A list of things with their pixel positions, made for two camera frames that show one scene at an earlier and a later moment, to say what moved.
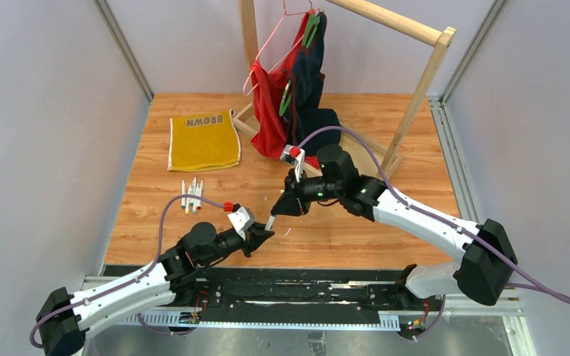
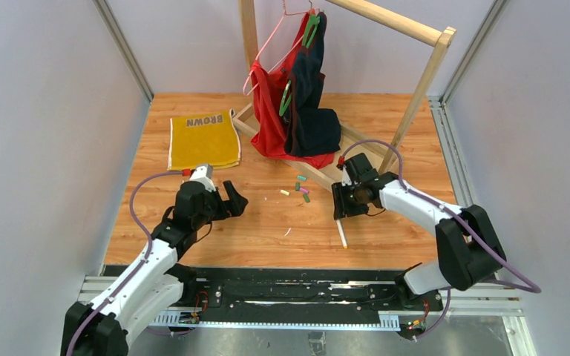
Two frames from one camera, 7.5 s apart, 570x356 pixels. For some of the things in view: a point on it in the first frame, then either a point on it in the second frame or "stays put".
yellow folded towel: (203, 142) stays put
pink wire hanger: (285, 14) stays put
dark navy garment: (306, 116) stays put
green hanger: (312, 19) stays put
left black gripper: (250, 238) -> (220, 202)
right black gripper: (294, 195) -> (341, 200)
